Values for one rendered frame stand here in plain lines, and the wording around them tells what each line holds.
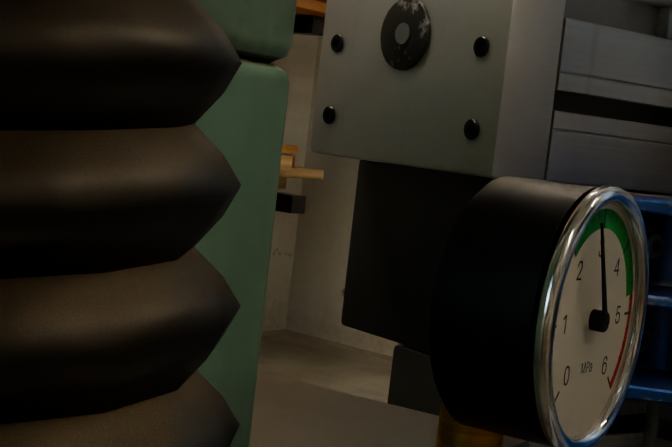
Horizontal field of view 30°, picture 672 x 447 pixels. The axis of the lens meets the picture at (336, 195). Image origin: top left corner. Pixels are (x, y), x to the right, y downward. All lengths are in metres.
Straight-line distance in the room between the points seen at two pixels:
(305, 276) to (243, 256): 3.88
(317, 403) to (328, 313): 3.74
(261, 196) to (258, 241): 0.01
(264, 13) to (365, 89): 0.34
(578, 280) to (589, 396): 0.03
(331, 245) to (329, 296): 0.17
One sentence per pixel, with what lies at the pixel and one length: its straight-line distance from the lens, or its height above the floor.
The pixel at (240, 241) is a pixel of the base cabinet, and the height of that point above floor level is 0.67.
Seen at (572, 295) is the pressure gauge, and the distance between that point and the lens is 0.28.
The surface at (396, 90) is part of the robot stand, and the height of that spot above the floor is 0.72.
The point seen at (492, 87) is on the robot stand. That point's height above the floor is 0.72.
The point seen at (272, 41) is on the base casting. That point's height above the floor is 0.71.
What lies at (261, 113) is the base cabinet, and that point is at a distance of 0.28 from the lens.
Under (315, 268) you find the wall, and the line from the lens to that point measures 4.13.
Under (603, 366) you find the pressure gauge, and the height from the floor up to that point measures 0.65.
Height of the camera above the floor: 0.70
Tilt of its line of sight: 3 degrees down
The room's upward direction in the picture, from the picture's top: 7 degrees clockwise
